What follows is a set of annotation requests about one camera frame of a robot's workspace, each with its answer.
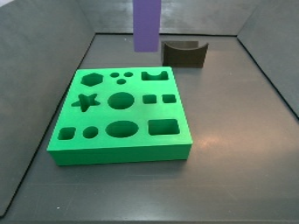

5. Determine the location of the purple rectangular gripper bar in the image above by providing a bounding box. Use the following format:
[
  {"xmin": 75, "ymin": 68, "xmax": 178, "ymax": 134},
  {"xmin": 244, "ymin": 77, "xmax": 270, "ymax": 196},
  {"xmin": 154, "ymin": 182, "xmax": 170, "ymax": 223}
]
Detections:
[{"xmin": 134, "ymin": 0, "xmax": 162, "ymax": 53}]

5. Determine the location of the dark brown arch block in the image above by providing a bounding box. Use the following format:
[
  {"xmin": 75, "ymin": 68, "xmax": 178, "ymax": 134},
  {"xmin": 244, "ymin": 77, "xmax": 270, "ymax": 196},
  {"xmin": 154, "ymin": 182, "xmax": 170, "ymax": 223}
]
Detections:
[{"xmin": 162, "ymin": 41, "xmax": 210, "ymax": 68}]

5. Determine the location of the green shape sorter board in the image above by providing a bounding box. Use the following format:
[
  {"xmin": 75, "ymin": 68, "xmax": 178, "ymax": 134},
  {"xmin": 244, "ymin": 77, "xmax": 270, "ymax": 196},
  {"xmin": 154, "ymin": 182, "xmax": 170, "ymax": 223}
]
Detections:
[{"xmin": 47, "ymin": 66, "xmax": 192, "ymax": 165}]

